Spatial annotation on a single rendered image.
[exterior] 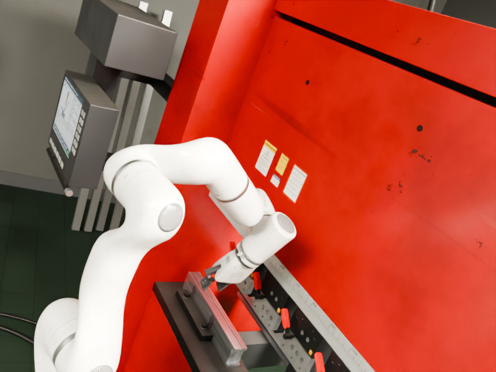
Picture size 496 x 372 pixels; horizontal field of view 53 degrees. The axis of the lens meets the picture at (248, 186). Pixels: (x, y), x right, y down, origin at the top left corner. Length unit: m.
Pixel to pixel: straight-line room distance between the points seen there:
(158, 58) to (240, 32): 0.34
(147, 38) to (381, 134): 1.00
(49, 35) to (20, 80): 0.44
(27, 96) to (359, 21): 3.38
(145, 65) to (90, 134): 0.35
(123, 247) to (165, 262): 1.33
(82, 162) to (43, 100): 2.49
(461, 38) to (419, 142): 0.27
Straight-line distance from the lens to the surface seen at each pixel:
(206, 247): 2.37
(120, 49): 2.01
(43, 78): 4.52
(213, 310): 2.16
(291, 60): 1.88
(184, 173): 1.03
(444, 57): 1.39
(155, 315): 2.36
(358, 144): 1.53
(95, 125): 2.06
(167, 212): 0.93
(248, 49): 2.03
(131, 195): 0.96
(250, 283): 1.89
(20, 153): 4.74
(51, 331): 1.19
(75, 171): 2.12
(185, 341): 2.10
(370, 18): 1.61
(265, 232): 1.30
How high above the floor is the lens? 2.16
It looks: 19 degrees down
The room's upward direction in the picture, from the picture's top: 22 degrees clockwise
